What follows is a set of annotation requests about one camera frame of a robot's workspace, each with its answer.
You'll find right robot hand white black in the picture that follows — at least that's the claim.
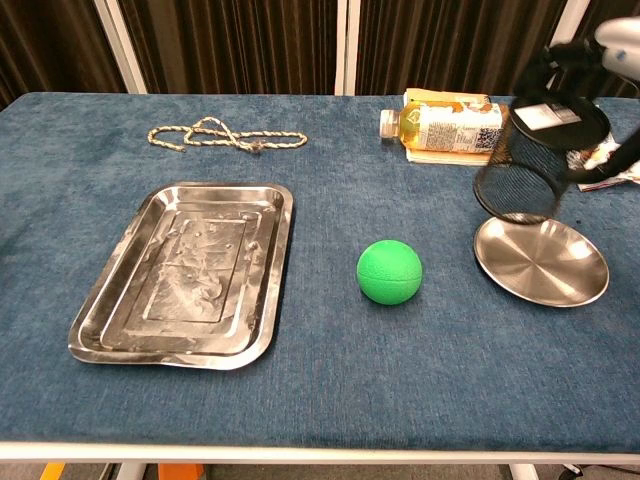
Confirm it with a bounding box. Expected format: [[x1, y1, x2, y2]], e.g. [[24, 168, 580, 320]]
[[514, 16, 640, 184]]

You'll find black cylindrical jar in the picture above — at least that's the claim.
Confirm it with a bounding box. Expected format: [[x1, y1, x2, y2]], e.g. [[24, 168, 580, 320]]
[[472, 94, 612, 225]]

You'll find green ball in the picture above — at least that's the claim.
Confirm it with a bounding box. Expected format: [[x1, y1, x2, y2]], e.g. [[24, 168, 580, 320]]
[[356, 239, 424, 304]]

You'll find white snack packet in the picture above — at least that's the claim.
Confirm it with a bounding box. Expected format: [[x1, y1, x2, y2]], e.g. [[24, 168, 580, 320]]
[[564, 132, 640, 194]]

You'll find tea bottle with label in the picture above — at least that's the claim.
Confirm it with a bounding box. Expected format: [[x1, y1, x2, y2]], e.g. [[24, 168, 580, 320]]
[[378, 101, 511, 154]]

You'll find brown spiral notebook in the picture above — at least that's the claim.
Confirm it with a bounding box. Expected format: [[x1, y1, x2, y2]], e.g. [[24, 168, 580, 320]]
[[403, 88, 506, 166]]

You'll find round steel plate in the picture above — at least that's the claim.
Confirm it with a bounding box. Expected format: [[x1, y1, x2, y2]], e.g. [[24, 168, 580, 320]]
[[473, 215, 611, 308]]

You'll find blue table cloth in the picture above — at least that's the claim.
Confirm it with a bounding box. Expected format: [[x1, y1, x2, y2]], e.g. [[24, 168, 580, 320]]
[[0, 92, 640, 454]]

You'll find rectangular steel tray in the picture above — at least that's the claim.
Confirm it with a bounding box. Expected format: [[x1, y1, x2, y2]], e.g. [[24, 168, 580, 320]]
[[67, 180, 295, 371]]

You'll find white partition frame post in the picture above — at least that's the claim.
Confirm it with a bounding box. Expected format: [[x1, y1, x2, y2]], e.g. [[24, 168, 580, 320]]
[[547, 0, 596, 51], [333, 0, 362, 96], [92, 0, 149, 95]]

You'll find beige twisted rope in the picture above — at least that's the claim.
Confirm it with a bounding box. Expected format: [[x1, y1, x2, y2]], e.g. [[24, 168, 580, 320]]
[[147, 116, 309, 154]]

